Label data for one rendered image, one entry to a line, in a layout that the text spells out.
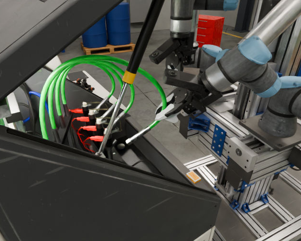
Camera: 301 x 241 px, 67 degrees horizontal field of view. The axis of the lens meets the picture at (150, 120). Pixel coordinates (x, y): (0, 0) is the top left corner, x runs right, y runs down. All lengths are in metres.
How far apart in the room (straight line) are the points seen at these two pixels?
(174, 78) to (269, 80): 0.25
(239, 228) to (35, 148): 1.53
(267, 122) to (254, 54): 0.52
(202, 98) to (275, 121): 0.46
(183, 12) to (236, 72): 0.30
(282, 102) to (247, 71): 0.42
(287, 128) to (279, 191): 1.05
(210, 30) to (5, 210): 4.74
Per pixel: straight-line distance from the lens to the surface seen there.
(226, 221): 1.75
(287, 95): 1.01
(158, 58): 0.81
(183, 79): 0.64
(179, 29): 0.82
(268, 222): 1.85
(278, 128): 1.09
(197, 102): 0.67
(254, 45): 0.61
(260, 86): 0.69
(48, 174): 0.40
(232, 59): 0.62
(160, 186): 0.57
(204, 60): 1.33
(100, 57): 0.63
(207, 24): 4.95
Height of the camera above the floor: 1.61
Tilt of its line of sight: 33 degrees down
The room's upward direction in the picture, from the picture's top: straight up
